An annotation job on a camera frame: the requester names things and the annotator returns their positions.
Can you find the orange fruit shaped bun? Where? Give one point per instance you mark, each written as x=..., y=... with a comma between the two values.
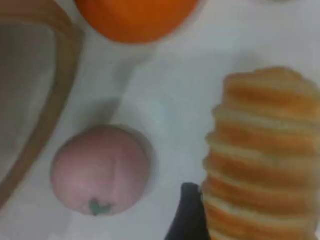
x=135, y=20

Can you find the long striped bread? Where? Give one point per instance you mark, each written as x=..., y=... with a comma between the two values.
x=262, y=155

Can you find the pink peach shaped bun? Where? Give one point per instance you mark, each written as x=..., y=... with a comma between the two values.
x=100, y=167

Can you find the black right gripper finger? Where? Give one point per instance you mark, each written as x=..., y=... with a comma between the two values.
x=190, y=217

